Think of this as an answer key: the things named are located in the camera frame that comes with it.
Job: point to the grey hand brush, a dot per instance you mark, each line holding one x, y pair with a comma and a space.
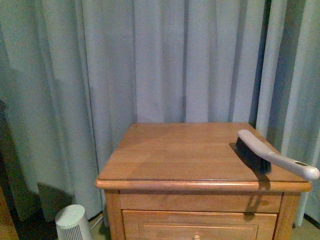
260, 157

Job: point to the wooden nightstand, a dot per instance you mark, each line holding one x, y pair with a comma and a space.
187, 181

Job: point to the light blue curtain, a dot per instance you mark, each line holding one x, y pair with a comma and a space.
74, 74

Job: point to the white cylindrical air purifier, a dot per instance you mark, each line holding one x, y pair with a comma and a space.
72, 223

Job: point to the wooden bed headboard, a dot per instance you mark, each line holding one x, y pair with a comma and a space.
7, 227

